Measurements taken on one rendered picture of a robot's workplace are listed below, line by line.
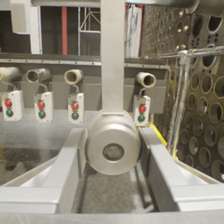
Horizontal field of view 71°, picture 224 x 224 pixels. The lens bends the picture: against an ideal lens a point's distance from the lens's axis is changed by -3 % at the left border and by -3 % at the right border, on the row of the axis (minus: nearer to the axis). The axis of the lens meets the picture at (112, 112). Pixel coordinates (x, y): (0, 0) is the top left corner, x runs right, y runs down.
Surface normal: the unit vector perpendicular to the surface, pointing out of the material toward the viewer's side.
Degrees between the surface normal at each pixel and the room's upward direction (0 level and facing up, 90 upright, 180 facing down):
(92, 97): 90
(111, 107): 90
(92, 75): 90
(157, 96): 90
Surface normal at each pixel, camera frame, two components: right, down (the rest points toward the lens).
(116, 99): 0.01, 0.29
